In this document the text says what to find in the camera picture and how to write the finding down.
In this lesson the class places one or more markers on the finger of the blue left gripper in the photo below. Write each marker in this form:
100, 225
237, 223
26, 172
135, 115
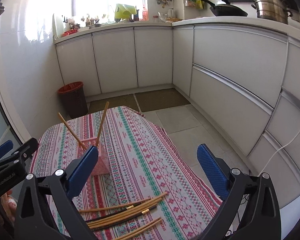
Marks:
5, 148

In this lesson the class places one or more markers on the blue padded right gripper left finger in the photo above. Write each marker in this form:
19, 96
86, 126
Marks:
79, 170

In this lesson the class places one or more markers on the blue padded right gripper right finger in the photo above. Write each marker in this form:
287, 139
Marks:
215, 169

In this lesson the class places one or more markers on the light wooden chopstick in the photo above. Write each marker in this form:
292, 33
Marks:
128, 213

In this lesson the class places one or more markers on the dark black chopstick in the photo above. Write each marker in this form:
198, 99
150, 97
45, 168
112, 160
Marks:
123, 219

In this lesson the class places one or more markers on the lowest wooden chopstick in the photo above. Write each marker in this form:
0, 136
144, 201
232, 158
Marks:
145, 230

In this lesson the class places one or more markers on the white kitchen cabinets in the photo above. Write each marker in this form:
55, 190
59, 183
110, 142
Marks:
243, 74

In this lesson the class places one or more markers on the pink perforated utensil holder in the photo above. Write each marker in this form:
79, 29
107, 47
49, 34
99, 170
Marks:
102, 165

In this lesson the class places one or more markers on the patterned woven tablecloth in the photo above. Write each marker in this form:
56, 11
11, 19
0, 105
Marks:
144, 163

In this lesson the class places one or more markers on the red brown trash bin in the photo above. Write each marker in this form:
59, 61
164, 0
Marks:
73, 99

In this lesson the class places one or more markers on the left olive floor mat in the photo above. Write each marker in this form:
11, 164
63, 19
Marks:
124, 100

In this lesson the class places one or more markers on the olive floor mat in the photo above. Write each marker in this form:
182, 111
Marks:
160, 99
124, 100

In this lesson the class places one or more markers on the right olive floor mat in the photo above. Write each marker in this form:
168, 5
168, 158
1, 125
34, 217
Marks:
160, 99

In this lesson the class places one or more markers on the red dish on counter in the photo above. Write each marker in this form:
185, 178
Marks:
69, 32

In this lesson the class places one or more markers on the black wok pan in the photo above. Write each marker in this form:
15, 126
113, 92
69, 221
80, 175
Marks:
225, 9

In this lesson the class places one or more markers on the green plastic appliance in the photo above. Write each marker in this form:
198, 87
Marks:
124, 12

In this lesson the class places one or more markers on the red bottle on counter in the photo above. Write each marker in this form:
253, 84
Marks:
145, 13

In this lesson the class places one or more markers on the stainless steel steamer pot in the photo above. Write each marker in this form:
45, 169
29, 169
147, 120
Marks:
274, 10

